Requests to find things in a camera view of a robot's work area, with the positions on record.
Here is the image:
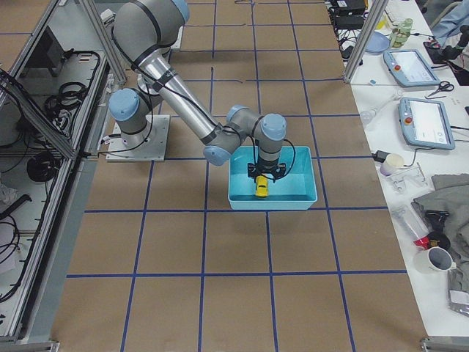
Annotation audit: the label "far blue teach pendant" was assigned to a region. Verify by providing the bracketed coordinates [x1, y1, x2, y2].
[383, 50, 440, 87]

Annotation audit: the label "near blue teach pendant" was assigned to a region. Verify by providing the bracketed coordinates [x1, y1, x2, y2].
[398, 98, 455, 150]

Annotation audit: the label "teal plastic bin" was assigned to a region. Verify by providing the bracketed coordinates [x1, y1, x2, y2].
[228, 146, 317, 210]

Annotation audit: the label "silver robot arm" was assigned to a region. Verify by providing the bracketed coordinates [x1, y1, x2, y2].
[109, 1, 287, 180]

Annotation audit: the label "white paper cup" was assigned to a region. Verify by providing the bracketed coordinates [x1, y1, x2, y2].
[379, 153, 405, 176]

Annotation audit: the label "black power adapter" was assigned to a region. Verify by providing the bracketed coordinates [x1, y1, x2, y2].
[334, 15, 364, 30]

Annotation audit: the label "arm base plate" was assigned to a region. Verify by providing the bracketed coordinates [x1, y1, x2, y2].
[106, 114, 171, 163]

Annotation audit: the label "grey cloth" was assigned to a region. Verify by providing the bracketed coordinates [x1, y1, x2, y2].
[412, 172, 469, 265]

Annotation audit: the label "yellow toy beetle car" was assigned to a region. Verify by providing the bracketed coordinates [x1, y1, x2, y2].
[255, 175, 268, 198]

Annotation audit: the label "blue plastic plate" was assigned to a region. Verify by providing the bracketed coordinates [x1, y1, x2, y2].
[365, 32, 390, 55]

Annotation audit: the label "blue teach pendant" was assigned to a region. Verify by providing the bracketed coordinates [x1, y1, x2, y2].
[398, 98, 455, 150]
[383, 50, 440, 87]

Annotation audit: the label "aluminium frame post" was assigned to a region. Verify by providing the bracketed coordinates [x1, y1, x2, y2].
[343, 0, 388, 84]

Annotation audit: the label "arm wrist cable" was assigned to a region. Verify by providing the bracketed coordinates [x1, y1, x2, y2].
[248, 135, 296, 177]

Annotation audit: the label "black scissors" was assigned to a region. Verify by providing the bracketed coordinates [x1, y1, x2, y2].
[425, 81, 454, 99]

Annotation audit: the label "white mug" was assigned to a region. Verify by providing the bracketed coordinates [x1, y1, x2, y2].
[413, 246, 457, 274]

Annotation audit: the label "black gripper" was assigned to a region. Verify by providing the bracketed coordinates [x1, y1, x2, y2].
[247, 158, 287, 182]

